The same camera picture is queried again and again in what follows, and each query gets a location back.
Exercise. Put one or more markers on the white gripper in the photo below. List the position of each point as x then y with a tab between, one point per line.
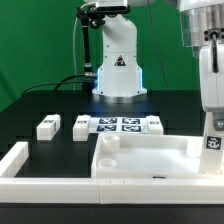
212	84

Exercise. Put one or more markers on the white U-shaped obstacle fence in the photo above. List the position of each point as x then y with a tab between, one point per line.
100	191

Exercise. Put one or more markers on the fiducial marker sheet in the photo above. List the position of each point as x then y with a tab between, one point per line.
118	125

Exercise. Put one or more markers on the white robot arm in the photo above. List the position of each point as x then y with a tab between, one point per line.
202	24

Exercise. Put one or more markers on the black camera stand pole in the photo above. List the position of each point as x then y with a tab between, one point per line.
87	46

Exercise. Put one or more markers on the white square desk top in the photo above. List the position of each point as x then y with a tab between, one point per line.
143	156

